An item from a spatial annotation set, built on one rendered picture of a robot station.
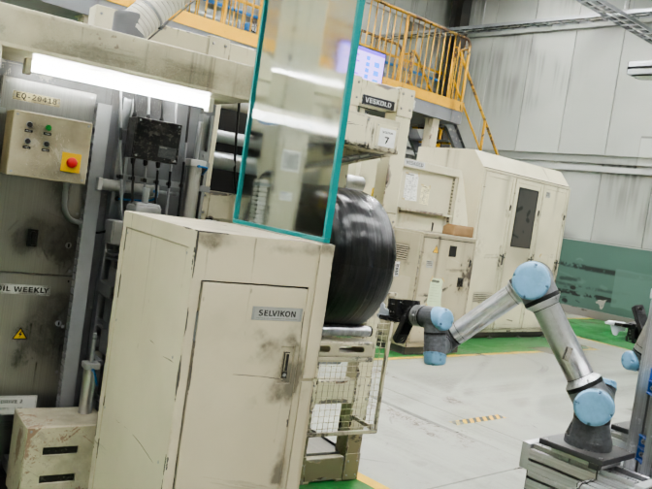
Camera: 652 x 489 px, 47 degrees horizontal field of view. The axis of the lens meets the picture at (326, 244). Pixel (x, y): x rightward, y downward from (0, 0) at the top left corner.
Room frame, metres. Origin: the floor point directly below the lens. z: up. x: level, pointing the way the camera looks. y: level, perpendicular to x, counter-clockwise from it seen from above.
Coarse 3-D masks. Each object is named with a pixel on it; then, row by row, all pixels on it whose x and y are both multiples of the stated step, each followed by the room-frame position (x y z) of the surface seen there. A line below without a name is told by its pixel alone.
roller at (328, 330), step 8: (328, 328) 2.79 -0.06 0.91; (336, 328) 2.81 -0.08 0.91; (344, 328) 2.84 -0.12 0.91; (352, 328) 2.86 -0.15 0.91; (360, 328) 2.88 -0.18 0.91; (368, 328) 2.90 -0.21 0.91; (344, 336) 2.85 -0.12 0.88; (352, 336) 2.87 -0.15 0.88; (360, 336) 2.89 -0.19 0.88; (368, 336) 2.91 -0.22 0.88
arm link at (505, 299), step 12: (504, 288) 2.50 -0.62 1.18; (492, 300) 2.50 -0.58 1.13; (504, 300) 2.48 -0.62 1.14; (516, 300) 2.47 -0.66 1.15; (468, 312) 2.55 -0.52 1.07; (480, 312) 2.51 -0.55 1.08; (492, 312) 2.50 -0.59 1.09; (504, 312) 2.50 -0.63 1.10; (456, 324) 2.54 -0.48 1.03; (468, 324) 2.52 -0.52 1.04; (480, 324) 2.51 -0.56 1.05; (456, 336) 2.53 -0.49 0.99; (468, 336) 2.53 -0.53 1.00
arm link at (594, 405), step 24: (528, 264) 2.32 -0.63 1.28; (528, 288) 2.30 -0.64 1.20; (552, 288) 2.31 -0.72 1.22; (552, 312) 2.30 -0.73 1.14; (552, 336) 2.29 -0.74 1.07; (576, 360) 2.26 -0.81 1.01; (576, 384) 2.25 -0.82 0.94; (600, 384) 2.24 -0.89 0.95; (576, 408) 2.23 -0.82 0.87; (600, 408) 2.21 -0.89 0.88
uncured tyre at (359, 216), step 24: (360, 192) 2.93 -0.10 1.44; (336, 216) 2.74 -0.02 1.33; (360, 216) 2.76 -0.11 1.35; (384, 216) 2.84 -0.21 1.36; (336, 240) 2.70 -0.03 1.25; (360, 240) 2.71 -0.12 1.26; (384, 240) 2.78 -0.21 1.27; (336, 264) 2.69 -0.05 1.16; (360, 264) 2.70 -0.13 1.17; (384, 264) 2.76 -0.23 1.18; (336, 288) 2.70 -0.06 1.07; (360, 288) 2.73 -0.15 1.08; (384, 288) 2.79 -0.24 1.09; (336, 312) 2.75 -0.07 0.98; (360, 312) 2.81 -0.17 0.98
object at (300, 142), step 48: (288, 0) 2.29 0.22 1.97; (336, 0) 2.07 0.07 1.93; (288, 48) 2.26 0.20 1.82; (336, 48) 2.04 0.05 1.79; (288, 96) 2.22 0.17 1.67; (336, 96) 2.01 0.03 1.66; (288, 144) 2.19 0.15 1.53; (336, 144) 1.97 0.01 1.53; (240, 192) 2.41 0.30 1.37; (288, 192) 2.16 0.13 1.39; (336, 192) 1.97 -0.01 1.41
